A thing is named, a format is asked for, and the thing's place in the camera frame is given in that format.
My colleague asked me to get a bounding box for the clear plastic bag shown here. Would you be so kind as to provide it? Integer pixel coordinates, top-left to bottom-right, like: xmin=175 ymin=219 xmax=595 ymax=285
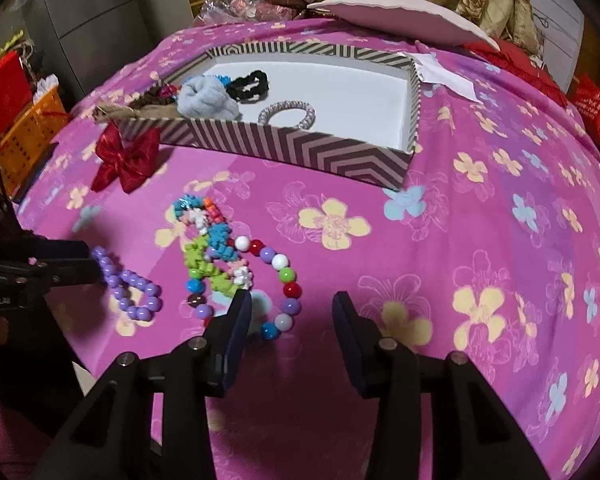
xmin=200 ymin=0 xmax=311 ymax=23

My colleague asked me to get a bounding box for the clear spiral hair tie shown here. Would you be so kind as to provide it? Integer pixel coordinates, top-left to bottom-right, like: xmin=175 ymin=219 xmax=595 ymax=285
xmin=257 ymin=101 xmax=317 ymax=128

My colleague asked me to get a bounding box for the burlap bow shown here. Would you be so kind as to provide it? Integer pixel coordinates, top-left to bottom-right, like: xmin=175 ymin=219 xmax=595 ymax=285
xmin=92 ymin=102 xmax=181 ymax=123

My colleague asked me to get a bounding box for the purple bead bracelet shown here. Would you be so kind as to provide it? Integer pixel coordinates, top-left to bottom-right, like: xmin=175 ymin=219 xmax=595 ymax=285
xmin=91 ymin=246 xmax=163 ymax=322

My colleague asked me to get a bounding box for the large multicolour bead bracelet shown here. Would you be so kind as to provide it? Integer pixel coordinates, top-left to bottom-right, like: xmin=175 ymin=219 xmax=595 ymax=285
xmin=187 ymin=235 xmax=303 ymax=343

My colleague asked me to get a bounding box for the white fluffy scrunchie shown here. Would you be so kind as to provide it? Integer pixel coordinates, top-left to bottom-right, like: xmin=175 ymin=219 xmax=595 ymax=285
xmin=176 ymin=75 xmax=243 ymax=122

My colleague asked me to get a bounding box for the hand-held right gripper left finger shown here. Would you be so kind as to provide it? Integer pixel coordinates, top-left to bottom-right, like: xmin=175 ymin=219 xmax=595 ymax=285
xmin=32 ymin=289 xmax=253 ymax=480

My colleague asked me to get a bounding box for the blue flower bead bracelet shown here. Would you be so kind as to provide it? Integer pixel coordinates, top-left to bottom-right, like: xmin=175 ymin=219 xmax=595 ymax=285
xmin=172 ymin=195 xmax=236 ymax=263

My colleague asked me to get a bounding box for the red cushion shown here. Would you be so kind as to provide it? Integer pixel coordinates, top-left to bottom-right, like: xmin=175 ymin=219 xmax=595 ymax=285
xmin=465 ymin=37 xmax=576 ymax=106

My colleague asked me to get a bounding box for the grey cabinet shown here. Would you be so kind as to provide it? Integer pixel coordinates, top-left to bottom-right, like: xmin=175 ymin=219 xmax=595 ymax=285
xmin=0 ymin=0 xmax=193 ymax=101

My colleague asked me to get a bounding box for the green flower bead bracelet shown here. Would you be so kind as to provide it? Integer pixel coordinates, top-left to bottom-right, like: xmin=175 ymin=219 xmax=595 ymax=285
xmin=182 ymin=239 xmax=253 ymax=296

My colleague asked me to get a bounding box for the orange plastic basket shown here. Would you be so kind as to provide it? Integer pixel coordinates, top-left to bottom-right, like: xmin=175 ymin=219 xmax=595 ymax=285
xmin=0 ymin=85 xmax=68 ymax=198

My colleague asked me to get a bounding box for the striped cardboard box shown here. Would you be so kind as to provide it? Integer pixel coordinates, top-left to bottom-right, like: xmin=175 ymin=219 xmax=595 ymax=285
xmin=152 ymin=42 xmax=423 ymax=192

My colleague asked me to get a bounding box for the black scrunchie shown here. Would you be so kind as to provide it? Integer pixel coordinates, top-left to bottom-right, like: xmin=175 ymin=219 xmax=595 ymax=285
xmin=225 ymin=70 xmax=271 ymax=106

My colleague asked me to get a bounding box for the pink floral blanket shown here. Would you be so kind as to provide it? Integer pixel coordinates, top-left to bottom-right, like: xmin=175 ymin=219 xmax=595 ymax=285
xmin=15 ymin=17 xmax=600 ymax=480

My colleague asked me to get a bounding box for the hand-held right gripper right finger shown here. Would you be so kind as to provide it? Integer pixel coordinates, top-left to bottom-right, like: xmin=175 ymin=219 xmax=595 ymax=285
xmin=331 ymin=290 xmax=551 ymax=480

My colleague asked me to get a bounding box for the brown scrunchie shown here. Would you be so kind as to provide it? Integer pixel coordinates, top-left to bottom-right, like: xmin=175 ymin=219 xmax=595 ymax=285
xmin=130 ymin=87 xmax=178 ymax=111

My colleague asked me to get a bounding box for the white cloth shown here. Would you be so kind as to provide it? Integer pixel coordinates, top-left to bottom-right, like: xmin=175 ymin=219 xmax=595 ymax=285
xmin=32 ymin=74 xmax=60 ymax=101

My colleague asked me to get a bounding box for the white paper card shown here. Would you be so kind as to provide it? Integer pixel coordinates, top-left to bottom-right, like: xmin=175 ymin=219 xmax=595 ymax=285
xmin=412 ymin=52 xmax=478 ymax=103

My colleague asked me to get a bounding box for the red satin bow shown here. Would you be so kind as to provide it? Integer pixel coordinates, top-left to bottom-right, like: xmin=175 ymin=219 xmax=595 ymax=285
xmin=90 ymin=122 xmax=162 ymax=195

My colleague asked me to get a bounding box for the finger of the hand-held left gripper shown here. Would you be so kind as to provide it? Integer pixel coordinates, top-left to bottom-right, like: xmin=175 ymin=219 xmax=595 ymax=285
xmin=25 ymin=234 xmax=90 ymax=260
xmin=27 ymin=259 xmax=103 ymax=291

